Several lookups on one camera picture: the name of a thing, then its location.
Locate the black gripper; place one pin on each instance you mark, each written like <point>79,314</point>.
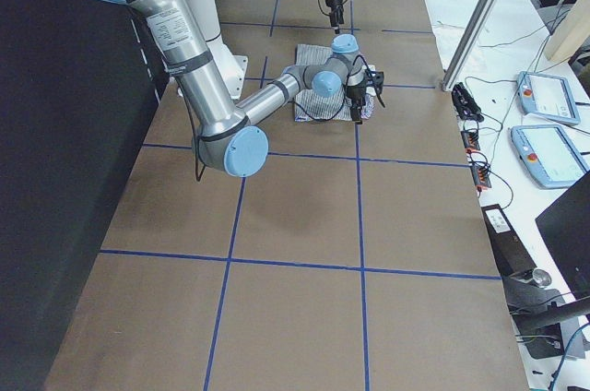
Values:
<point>355,97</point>
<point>332,7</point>

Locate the striped polo shirt white collar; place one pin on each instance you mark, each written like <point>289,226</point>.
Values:
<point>332,70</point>

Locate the black connector bundle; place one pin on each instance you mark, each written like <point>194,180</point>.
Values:
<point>465,105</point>

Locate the orange black terminal block strip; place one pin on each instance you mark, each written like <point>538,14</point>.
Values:
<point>478,162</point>

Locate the upper blue teach pendant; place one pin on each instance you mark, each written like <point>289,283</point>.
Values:
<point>547,96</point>

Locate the blue teach pendant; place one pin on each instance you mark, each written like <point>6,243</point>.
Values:
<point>549,155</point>
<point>547,96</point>

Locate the lower blue teach pendant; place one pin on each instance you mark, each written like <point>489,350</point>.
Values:
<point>549,155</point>

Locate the black box with white label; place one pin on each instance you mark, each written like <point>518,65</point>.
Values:
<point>509,252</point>

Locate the wooden beam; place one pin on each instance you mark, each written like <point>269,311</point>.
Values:
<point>569,36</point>

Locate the black monitor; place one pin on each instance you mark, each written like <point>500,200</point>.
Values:
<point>564,228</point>

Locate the silver round knob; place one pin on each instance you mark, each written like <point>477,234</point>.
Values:
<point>541,278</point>

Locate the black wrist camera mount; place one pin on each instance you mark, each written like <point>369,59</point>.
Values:
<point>375,80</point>

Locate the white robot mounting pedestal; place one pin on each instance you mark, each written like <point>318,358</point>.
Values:
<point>231,67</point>

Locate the aluminium frame post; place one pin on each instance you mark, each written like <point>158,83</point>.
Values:
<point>467,42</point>

